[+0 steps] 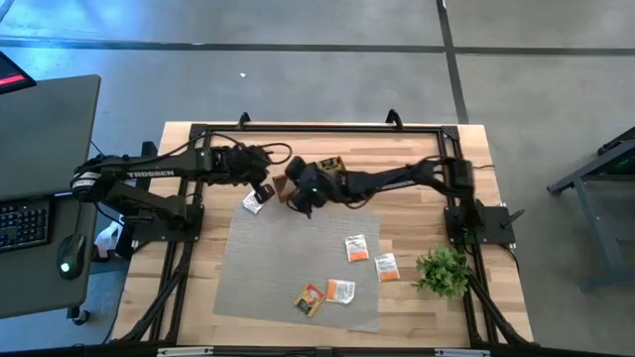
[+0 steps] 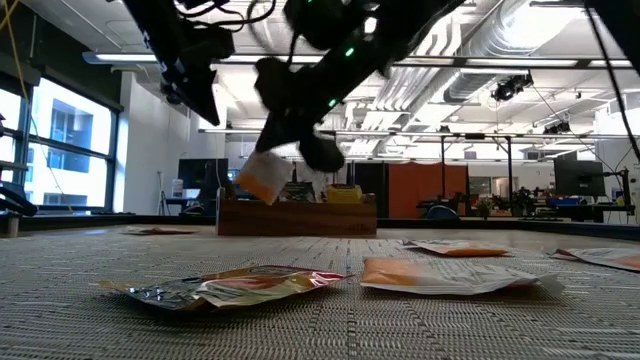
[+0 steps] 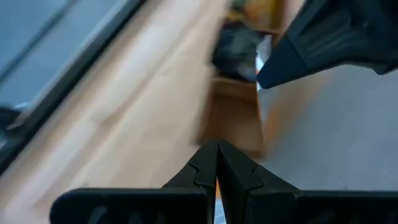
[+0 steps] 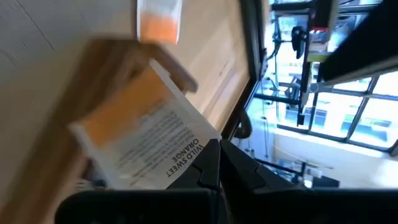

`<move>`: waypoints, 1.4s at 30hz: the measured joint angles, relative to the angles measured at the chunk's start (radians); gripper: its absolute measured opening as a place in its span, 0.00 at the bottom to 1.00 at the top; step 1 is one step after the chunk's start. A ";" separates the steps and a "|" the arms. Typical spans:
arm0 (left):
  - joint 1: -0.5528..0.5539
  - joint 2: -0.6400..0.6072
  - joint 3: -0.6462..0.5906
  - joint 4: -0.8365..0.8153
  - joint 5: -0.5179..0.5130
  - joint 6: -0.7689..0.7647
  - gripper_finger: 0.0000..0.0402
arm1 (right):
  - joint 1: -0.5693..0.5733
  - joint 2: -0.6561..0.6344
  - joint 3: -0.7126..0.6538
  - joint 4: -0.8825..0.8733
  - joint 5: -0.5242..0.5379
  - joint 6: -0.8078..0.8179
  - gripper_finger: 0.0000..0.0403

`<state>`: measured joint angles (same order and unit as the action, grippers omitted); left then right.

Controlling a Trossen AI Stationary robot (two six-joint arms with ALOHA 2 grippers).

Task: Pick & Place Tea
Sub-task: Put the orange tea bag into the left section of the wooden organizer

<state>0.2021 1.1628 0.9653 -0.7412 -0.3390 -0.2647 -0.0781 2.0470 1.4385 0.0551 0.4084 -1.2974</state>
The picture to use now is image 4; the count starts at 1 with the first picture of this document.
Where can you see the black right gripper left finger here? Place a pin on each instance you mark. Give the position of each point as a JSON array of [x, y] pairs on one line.
[[192, 199]]

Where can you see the wooden three-compartment tea box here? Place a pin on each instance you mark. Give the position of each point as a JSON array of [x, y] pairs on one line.
[[40, 161]]

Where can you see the black aluminium table frame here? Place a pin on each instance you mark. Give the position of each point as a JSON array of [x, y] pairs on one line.
[[248, 46]]

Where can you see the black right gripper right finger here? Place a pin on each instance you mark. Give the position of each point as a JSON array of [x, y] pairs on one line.
[[264, 205]]

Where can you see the dark grey desk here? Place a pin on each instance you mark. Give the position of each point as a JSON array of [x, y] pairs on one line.
[[357, 46]]

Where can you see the white orange tea packet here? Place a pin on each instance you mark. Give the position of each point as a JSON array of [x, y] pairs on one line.
[[149, 140], [158, 28]]

